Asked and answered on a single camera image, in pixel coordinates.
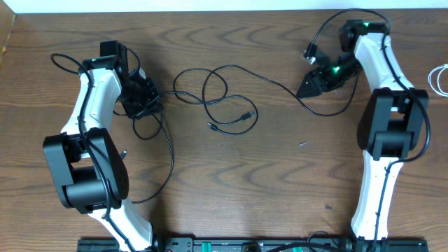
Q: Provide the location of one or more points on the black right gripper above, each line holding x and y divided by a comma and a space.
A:
313, 82

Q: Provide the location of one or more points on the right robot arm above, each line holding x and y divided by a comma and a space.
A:
390, 124

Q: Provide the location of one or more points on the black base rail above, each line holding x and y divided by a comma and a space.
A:
319, 243

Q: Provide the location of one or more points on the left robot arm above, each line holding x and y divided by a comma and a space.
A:
87, 169

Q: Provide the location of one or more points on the cardboard box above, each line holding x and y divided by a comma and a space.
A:
7, 21

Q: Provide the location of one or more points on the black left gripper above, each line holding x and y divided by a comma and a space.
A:
143, 106

